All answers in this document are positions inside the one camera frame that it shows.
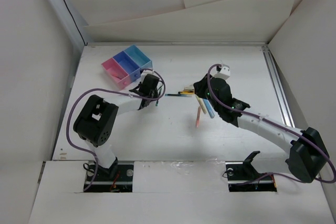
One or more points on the orange pink pen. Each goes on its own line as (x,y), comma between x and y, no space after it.
(198,117)

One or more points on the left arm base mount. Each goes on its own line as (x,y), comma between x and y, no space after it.
(120,180)

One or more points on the aluminium rail right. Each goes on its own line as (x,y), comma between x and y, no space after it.
(276,82)

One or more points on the blue highlighter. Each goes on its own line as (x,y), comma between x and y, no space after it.
(209,108)

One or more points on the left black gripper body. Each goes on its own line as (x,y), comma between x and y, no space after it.
(154,94)

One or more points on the purple-blue container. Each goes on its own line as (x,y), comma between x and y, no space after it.
(128,64)

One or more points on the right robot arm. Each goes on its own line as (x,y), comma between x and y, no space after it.
(304,151)

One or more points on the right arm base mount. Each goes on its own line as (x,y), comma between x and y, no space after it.
(243,177)

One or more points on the light blue container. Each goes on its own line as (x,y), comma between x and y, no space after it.
(139,57)

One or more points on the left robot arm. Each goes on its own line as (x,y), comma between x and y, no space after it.
(97,117)

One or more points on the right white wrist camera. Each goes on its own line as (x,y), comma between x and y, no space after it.
(223,72)

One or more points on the red white staple box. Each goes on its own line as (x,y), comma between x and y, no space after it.
(188,88)

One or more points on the pale yellow highlighter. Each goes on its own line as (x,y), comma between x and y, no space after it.
(202,105)

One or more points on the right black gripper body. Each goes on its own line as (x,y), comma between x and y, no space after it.
(202,92)

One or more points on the pink container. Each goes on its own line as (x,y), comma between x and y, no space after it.
(110,66)

